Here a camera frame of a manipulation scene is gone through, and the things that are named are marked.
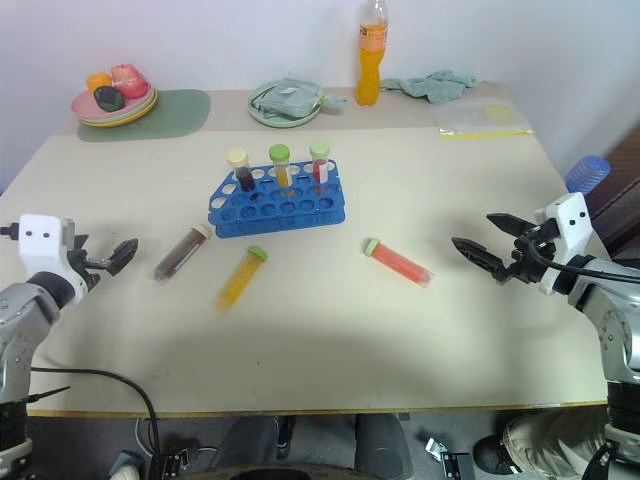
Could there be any yellow plate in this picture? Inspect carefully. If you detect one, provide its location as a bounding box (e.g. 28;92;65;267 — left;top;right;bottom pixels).
76;89;161;129

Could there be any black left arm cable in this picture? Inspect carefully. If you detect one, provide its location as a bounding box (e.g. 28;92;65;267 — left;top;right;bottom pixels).
28;367;164;480

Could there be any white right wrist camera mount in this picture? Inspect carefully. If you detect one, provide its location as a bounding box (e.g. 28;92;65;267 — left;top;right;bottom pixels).
533;191;599;297

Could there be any dark avocado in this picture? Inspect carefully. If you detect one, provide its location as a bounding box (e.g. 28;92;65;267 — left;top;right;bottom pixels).
93;84;126;112

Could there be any pink plate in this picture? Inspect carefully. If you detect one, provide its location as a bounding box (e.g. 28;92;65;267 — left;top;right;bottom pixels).
70;81;158;119

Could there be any blue test tube rack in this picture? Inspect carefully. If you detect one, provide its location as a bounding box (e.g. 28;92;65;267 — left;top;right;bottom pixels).
206;160;348;240

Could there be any black shoe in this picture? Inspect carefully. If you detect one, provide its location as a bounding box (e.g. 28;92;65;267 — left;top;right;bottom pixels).
471;433;517;475

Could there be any red apple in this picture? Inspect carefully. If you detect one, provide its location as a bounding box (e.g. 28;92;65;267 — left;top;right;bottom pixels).
109;63;150;100

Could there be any teal packaged cloth bag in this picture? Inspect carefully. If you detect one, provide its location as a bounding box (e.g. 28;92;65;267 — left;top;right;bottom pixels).
253;75;349;120

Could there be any orange soda bottle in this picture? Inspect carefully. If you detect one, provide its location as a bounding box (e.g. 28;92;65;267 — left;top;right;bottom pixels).
355;0;390;108

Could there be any cream-capped tube with brown liquid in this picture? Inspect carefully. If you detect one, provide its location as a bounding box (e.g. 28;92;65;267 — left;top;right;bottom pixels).
151;222;213;283

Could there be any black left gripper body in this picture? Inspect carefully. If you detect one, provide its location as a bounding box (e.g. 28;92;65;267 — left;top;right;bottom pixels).
73;247;114;292

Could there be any dark grey rounded shape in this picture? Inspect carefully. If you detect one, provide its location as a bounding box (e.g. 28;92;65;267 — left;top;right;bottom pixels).
353;413;414;480

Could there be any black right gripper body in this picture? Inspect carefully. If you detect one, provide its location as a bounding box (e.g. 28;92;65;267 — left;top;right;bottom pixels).
492;222;559;287

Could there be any green-capped tube with orange liquid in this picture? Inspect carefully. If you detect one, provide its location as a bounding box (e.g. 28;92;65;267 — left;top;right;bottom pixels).
362;237;433;288

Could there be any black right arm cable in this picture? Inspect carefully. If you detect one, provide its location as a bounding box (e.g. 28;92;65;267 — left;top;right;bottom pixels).
526;238;640;284

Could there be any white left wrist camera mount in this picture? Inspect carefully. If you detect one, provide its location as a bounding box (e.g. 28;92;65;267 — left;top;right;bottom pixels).
18;214;89;304

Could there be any green-capped tube with yellow liquid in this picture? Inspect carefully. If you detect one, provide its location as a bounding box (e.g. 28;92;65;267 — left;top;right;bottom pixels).
267;143;293;189
215;244;270;309

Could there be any dark brown wooden cabinet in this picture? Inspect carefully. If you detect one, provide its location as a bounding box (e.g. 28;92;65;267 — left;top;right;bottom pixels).
563;128;640;262

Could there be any light green plate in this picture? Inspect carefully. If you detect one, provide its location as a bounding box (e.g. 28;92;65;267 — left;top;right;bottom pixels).
247;79;326;129

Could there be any yellow-capped tube with dark liquid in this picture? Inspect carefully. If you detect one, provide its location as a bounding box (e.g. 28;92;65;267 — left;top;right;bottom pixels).
226;147;258;193

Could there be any crumpled green cloth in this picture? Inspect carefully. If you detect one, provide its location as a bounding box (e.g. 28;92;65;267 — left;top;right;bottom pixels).
380;69;479;106

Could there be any orange fruit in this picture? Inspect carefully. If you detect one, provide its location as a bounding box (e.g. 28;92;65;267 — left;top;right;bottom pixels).
85;72;113;94

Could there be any blue ribbed cap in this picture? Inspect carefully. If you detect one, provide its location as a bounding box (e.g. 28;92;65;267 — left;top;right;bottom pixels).
564;154;613;194

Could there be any beige trouser leg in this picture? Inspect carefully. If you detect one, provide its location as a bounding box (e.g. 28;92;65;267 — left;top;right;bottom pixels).
501;413;610;475

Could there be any green placemat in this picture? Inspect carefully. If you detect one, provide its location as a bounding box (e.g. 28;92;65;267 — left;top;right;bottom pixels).
75;88;213;144

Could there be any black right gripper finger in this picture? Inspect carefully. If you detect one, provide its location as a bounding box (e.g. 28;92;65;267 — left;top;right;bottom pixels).
486;212;532;237
450;236;507;277

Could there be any green-capped tube with red liquid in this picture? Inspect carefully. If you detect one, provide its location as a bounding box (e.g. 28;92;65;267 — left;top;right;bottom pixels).
308;141;333;186

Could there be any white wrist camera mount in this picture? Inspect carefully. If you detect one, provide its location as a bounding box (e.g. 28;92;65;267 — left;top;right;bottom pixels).
533;191;599;297
18;214;89;304

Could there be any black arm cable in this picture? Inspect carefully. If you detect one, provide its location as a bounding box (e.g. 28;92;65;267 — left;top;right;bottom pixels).
28;367;164;480
526;238;640;284

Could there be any clear zip bag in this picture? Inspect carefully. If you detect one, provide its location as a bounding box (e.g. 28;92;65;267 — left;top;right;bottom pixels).
431;101;534;142

